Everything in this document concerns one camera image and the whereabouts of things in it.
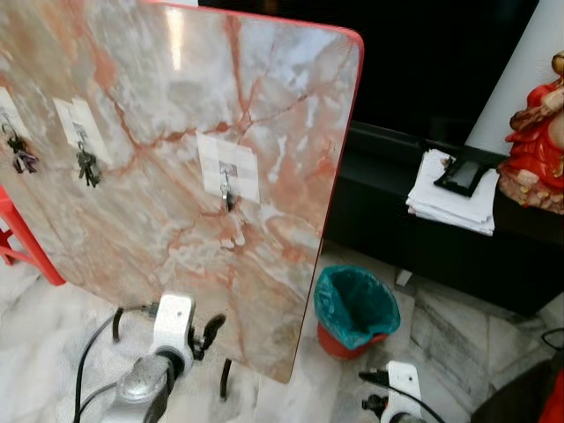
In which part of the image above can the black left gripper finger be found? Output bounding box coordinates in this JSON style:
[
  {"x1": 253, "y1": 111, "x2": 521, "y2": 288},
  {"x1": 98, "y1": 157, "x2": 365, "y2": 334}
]
[{"x1": 197, "y1": 312, "x2": 228, "y2": 353}]

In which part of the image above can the small metal key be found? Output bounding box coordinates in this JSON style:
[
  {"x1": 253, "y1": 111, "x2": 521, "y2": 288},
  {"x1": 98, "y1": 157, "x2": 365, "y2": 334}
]
[{"x1": 219, "y1": 169, "x2": 240, "y2": 215}]

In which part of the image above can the small red waste bin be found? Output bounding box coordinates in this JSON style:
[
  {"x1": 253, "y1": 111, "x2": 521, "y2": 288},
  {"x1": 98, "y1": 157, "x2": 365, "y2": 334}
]
[{"x1": 317, "y1": 322, "x2": 390, "y2": 360}]

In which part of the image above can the teal bin liner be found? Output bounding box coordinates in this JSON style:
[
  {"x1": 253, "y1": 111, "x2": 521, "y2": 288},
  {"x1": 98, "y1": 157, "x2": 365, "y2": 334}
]
[{"x1": 313, "y1": 264, "x2": 403, "y2": 351}]

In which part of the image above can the dark brown rounded object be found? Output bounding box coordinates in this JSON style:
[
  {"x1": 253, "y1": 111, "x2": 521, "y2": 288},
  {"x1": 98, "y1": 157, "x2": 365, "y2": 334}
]
[{"x1": 470, "y1": 352, "x2": 556, "y2": 423}]

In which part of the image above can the black TV console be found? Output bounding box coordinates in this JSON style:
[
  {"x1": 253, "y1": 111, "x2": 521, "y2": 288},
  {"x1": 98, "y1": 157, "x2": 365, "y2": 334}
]
[{"x1": 322, "y1": 122, "x2": 564, "y2": 318}]

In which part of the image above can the red fabric item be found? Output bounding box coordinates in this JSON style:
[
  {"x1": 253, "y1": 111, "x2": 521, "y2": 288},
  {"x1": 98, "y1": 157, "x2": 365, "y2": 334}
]
[{"x1": 538, "y1": 370, "x2": 564, "y2": 423}]

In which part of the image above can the red plastic stool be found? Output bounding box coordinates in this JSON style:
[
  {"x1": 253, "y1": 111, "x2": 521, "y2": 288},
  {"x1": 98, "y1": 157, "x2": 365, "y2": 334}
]
[{"x1": 0, "y1": 185, "x2": 68, "y2": 288}]

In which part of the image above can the dark key bunch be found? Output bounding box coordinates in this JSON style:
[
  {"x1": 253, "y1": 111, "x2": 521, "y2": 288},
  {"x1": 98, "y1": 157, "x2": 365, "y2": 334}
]
[
  {"x1": 3, "y1": 123, "x2": 40, "y2": 175},
  {"x1": 74, "y1": 145, "x2": 103, "y2": 189}
]

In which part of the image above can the stack of white papers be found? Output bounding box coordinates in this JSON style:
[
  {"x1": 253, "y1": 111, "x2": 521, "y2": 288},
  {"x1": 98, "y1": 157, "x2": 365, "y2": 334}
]
[{"x1": 404, "y1": 147, "x2": 500, "y2": 237}]

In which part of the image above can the red and gold statue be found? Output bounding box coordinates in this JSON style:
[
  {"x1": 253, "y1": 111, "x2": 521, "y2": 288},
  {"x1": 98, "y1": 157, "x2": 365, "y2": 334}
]
[{"x1": 497, "y1": 51, "x2": 564, "y2": 215}]

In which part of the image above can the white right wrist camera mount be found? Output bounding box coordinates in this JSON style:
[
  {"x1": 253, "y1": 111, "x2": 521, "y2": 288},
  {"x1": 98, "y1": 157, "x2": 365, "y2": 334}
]
[{"x1": 384, "y1": 360, "x2": 425, "y2": 423}]

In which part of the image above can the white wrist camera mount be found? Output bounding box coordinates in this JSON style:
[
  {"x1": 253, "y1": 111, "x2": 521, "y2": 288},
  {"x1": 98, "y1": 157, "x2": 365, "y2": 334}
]
[
  {"x1": 152, "y1": 293, "x2": 197, "y2": 358},
  {"x1": 384, "y1": 360, "x2": 425, "y2": 423}
]

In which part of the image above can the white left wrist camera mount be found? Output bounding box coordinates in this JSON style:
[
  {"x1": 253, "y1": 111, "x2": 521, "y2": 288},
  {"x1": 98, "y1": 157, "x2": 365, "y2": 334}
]
[{"x1": 152, "y1": 293, "x2": 197, "y2": 358}]

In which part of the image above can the white adhesive wall hook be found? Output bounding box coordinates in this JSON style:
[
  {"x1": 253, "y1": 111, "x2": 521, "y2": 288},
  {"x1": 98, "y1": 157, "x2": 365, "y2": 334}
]
[
  {"x1": 53, "y1": 97, "x2": 112, "y2": 166},
  {"x1": 0, "y1": 86, "x2": 32, "y2": 142},
  {"x1": 196, "y1": 132, "x2": 262, "y2": 205}
]

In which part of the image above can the thin black floor cable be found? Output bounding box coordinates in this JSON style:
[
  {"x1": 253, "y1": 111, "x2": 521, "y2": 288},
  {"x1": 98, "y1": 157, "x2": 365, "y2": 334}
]
[{"x1": 538, "y1": 327, "x2": 564, "y2": 352}]

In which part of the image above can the black rectangular frame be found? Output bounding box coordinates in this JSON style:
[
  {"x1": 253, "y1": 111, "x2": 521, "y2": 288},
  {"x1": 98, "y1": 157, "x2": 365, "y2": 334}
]
[{"x1": 433, "y1": 152, "x2": 502, "y2": 197}]

